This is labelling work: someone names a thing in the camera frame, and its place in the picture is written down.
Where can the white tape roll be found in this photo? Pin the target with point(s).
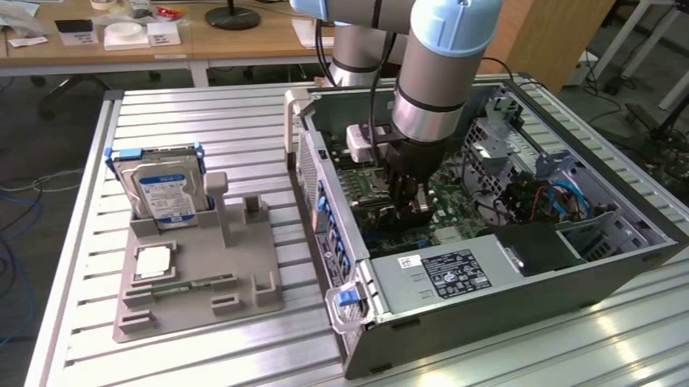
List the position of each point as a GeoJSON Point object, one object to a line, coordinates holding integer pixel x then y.
{"type": "Point", "coordinates": [102, 5]}

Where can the open grey PC case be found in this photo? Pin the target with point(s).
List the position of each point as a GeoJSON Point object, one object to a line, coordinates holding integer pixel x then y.
{"type": "Point", "coordinates": [592, 290]}

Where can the white box with black top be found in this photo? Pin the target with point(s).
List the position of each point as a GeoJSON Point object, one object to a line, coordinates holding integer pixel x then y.
{"type": "Point", "coordinates": [76, 38]}

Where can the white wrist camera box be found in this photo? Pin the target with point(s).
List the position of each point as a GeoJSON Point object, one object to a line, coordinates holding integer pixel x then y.
{"type": "Point", "coordinates": [361, 145]}

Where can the wooden cabinet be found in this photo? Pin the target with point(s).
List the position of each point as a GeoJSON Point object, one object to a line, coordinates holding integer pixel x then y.
{"type": "Point", "coordinates": [550, 40]}

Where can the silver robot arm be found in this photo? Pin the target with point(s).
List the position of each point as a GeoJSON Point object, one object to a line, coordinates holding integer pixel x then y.
{"type": "Point", "coordinates": [436, 60]}

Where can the white desk frame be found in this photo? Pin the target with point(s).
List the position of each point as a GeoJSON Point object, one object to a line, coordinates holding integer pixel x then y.
{"type": "Point", "coordinates": [652, 38]}

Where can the black round lamp base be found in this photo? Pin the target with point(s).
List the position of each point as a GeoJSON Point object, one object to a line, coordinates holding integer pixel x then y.
{"type": "Point", "coordinates": [232, 18]}

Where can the silver chipset heatsink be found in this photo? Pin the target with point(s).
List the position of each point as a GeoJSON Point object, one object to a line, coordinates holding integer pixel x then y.
{"type": "Point", "coordinates": [447, 235]}

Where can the silver CPU chip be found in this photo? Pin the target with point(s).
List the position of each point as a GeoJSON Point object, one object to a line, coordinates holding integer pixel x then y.
{"type": "Point", "coordinates": [154, 262]}

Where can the metal disk bay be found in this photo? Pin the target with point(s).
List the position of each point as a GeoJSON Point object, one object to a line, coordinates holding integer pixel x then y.
{"type": "Point", "coordinates": [603, 225]}

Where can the grey parts rack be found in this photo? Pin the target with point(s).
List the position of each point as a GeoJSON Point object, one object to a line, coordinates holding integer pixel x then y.
{"type": "Point", "coordinates": [248, 282]}

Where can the green motherboard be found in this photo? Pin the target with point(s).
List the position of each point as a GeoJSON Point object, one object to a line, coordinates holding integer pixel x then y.
{"type": "Point", "coordinates": [457, 193]}

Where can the green RAM stick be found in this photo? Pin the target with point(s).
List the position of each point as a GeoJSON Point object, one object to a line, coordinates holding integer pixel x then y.
{"type": "Point", "coordinates": [178, 285]}

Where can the red packet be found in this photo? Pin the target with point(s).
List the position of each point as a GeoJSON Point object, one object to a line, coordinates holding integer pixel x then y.
{"type": "Point", "coordinates": [169, 13]}

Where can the grey power supply unit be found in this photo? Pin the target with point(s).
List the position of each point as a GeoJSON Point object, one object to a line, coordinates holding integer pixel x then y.
{"type": "Point", "coordinates": [399, 282]}

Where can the clear plastic bag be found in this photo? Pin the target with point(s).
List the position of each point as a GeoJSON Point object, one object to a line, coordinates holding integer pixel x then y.
{"type": "Point", "coordinates": [22, 20]}

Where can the white round dish box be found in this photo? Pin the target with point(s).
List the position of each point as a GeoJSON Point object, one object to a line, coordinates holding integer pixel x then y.
{"type": "Point", "coordinates": [126, 40]}

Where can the white paper slip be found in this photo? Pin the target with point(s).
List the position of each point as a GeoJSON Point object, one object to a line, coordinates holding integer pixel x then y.
{"type": "Point", "coordinates": [27, 41]}

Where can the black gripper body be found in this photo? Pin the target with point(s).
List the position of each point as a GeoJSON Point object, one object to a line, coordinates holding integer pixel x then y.
{"type": "Point", "coordinates": [423, 161]}

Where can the wooden office desk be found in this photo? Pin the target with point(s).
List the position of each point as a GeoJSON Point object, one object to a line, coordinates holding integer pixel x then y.
{"type": "Point", "coordinates": [81, 56]}
{"type": "Point", "coordinates": [253, 44]}

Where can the plain white box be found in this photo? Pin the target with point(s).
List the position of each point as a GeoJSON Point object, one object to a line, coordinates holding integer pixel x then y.
{"type": "Point", "coordinates": [162, 34]}

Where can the hard disk in blue caddy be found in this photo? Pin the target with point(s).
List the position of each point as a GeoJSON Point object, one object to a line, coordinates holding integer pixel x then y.
{"type": "Point", "coordinates": [162, 189]}

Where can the CPU socket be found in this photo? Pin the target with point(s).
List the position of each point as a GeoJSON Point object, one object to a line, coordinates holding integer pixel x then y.
{"type": "Point", "coordinates": [377, 183]}

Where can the white booklet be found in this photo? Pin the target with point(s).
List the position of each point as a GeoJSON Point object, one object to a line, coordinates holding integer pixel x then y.
{"type": "Point", "coordinates": [304, 36]}

